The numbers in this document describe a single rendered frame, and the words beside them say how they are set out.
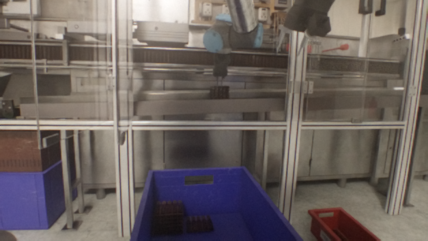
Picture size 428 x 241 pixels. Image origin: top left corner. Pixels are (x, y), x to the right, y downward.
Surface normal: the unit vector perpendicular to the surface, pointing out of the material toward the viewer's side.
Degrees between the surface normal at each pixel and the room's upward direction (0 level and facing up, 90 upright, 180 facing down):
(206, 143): 90
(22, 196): 90
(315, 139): 90
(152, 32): 90
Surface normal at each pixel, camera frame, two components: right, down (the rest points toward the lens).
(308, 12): 0.11, 0.47
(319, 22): 0.21, -0.29
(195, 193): 0.18, 0.13
